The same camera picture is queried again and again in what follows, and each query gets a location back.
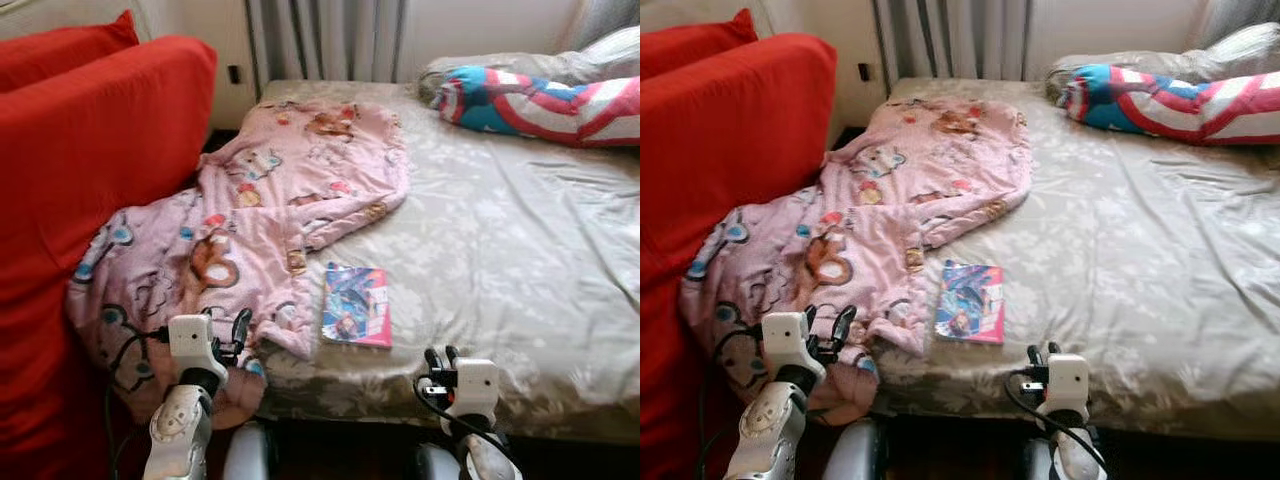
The colourful comic book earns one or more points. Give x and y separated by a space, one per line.
355 305
970 302

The pink cartoon print blanket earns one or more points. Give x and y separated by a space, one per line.
290 170
910 170

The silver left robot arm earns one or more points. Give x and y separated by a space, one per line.
180 430
770 430

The silver right robot leg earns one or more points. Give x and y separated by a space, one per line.
437 465
1038 465

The beige floral bed sheet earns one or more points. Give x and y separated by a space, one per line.
500 260
1130 260

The red fabric cushion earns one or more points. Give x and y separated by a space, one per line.
720 180
60 55
90 180
690 45

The red white blue bolster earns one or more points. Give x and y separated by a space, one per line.
540 105
1170 105

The grey curtain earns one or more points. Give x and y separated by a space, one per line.
330 40
615 15
1240 15
950 40

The grey beige pillow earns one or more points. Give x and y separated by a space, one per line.
1150 62
530 65

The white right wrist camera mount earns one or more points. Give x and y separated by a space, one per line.
477 385
1068 380

